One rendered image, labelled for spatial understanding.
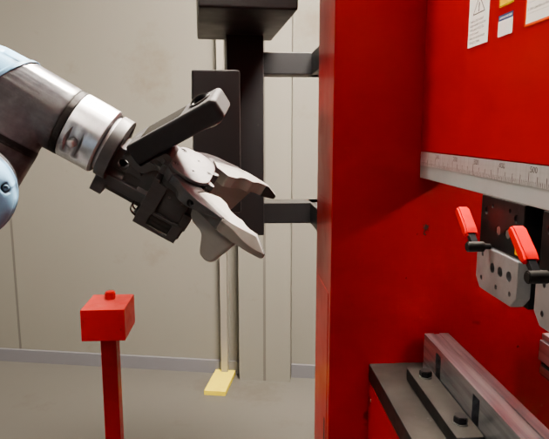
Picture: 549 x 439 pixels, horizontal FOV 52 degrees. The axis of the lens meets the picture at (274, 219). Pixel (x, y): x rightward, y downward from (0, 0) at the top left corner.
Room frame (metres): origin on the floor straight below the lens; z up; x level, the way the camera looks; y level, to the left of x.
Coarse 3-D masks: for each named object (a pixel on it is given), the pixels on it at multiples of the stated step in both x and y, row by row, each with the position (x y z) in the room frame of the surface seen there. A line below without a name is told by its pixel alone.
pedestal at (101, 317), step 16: (96, 304) 2.04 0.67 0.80; (112, 304) 2.04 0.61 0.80; (128, 304) 2.06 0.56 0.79; (80, 320) 1.96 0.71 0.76; (96, 320) 1.97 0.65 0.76; (112, 320) 1.97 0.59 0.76; (128, 320) 2.04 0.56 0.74; (96, 336) 1.97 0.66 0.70; (112, 336) 1.97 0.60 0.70; (112, 352) 2.04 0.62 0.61; (112, 368) 2.04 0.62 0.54; (112, 384) 2.04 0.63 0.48; (112, 400) 2.04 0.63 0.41; (112, 416) 2.04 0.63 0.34; (112, 432) 2.04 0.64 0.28
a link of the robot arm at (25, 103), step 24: (0, 48) 0.59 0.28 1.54; (0, 72) 0.57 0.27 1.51; (24, 72) 0.58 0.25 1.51; (48, 72) 0.60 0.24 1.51; (0, 96) 0.57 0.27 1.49; (24, 96) 0.58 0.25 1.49; (48, 96) 0.58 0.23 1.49; (72, 96) 0.59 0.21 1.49; (0, 120) 0.57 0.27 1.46; (24, 120) 0.58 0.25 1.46; (48, 120) 0.58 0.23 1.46; (24, 144) 0.58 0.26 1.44; (48, 144) 0.59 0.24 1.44
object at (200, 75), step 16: (192, 80) 1.42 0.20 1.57; (208, 80) 1.42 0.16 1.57; (224, 80) 1.43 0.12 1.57; (192, 96) 1.42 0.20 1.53; (240, 96) 1.44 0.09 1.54; (240, 112) 1.44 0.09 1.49; (208, 128) 1.42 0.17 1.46; (224, 128) 1.43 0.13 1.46; (240, 128) 1.43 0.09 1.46; (208, 144) 1.42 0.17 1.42; (224, 144) 1.43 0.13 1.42; (240, 144) 1.43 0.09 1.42; (240, 160) 1.43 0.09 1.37; (240, 208) 1.43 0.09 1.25
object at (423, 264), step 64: (320, 0) 1.55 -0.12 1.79; (384, 0) 1.33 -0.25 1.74; (320, 64) 1.54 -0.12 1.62; (384, 64) 1.33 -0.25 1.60; (320, 128) 1.52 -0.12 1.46; (384, 128) 1.33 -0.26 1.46; (320, 192) 1.51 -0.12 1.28; (384, 192) 1.33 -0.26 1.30; (448, 192) 1.34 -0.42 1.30; (320, 256) 1.49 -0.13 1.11; (384, 256) 1.33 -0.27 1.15; (448, 256) 1.34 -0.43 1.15; (320, 320) 1.47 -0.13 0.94; (384, 320) 1.33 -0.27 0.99; (448, 320) 1.34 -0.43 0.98; (512, 320) 1.35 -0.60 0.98; (320, 384) 1.45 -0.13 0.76; (512, 384) 1.35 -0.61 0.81
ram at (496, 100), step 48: (432, 0) 1.29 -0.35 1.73; (432, 48) 1.28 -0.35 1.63; (480, 48) 1.03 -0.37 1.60; (528, 48) 0.86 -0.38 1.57; (432, 96) 1.27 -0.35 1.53; (480, 96) 1.02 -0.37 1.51; (528, 96) 0.85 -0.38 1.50; (432, 144) 1.25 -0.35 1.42; (480, 144) 1.00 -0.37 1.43; (528, 144) 0.84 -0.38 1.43; (480, 192) 0.99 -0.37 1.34; (528, 192) 0.83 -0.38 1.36
